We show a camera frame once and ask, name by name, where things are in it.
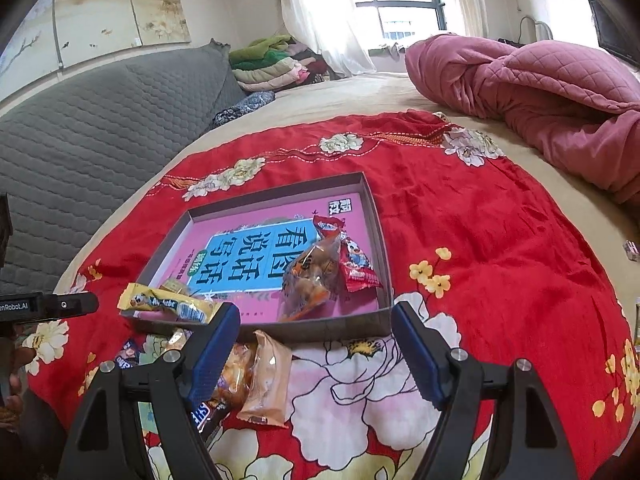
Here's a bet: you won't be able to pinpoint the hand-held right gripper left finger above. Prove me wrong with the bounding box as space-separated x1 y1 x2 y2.
57 302 242 480

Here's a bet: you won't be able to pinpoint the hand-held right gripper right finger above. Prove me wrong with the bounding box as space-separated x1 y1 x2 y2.
391 301 578 480

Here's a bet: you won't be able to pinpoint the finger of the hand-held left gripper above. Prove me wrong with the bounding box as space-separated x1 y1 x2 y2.
41 291 99 319

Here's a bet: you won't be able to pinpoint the clear bag of yellow puffs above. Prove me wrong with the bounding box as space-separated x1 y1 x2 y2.
167 327 256 408

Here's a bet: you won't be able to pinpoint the orange beige pastry packet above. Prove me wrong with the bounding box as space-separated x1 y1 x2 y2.
236 330 293 428

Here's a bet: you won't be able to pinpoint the brown chocolate bar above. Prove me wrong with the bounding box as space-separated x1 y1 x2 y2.
190 400 236 436

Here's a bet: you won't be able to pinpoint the shallow cardboard box pink bottom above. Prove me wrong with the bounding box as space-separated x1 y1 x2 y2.
120 172 393 343

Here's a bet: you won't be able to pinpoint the yellow snack packet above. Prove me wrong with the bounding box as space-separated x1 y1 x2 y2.
117 282 224 326

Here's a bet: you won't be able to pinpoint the small blue snack packet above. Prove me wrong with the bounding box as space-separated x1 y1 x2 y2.
115 337 143 368

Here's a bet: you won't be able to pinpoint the red cartoon cow candy packet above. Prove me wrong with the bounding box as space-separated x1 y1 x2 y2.
312 212 383 293

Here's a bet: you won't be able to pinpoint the clear bag of brown nuts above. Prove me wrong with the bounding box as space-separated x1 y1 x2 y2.
276 232 346 323

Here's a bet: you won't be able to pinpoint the red floral cloth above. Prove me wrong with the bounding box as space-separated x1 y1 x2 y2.
25 110 636 480

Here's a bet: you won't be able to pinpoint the grey quilted headboard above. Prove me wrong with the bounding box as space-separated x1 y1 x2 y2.
0 42 251 291

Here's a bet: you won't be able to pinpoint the dark floral pillow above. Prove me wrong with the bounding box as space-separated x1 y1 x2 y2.
212 91 277 128

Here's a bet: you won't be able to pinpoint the pink quilted duvet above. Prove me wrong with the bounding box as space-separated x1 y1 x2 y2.
404 32 640 206

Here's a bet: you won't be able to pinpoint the stack of folded blankets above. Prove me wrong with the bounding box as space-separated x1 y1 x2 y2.
229 35 331 93

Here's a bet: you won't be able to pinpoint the clothes on windowsill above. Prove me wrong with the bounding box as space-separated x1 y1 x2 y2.
367 40 413 61

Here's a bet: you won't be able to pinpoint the white metal chair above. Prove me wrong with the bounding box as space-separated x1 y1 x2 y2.
517 15 556 43

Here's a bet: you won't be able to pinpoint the black television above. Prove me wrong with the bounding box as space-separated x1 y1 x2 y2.
587 0 640 68

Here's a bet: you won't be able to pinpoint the beige floral wall painting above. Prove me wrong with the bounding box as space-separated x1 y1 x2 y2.
0 0 193 78

